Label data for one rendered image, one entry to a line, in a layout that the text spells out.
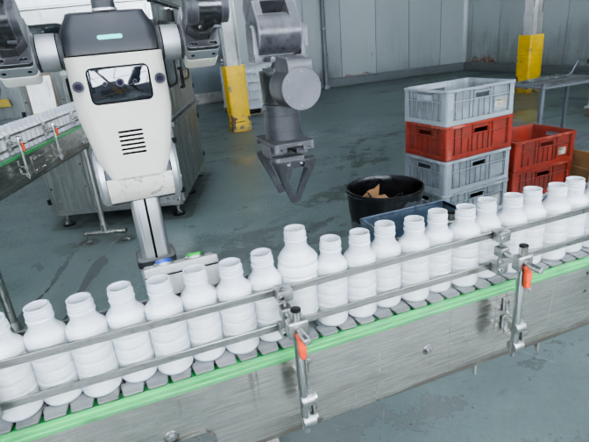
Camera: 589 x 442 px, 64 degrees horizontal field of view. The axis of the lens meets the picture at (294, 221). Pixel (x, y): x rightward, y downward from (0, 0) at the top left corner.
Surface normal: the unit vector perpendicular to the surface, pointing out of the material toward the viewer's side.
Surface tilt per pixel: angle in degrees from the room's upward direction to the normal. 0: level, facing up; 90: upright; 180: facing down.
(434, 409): 0
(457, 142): 90
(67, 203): 91
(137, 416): 90
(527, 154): 90
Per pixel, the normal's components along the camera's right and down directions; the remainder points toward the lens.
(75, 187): 0.05, 0.36
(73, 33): 0.36, 0.32
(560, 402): -0.08, -0.93
